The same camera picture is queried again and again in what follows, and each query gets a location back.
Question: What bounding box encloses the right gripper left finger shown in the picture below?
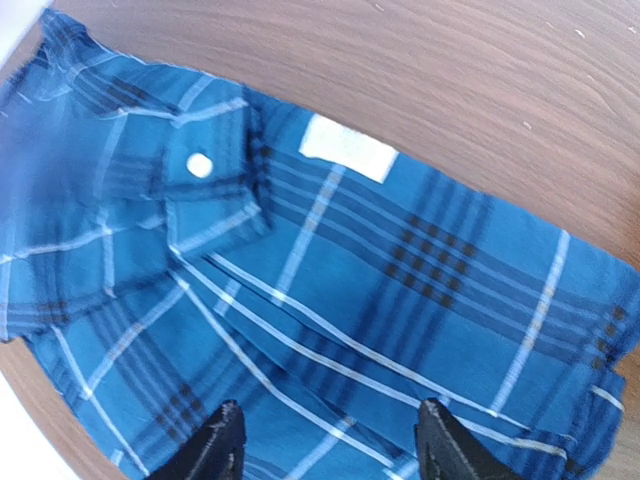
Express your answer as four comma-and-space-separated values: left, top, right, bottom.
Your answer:
152, 400, 246, 480

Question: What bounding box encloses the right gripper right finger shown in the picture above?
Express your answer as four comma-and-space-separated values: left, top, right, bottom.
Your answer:
415, 398, 522, 480

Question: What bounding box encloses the blue plaid long sleeve shirt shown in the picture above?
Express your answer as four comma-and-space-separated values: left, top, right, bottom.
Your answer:
1, 8, 639, 479

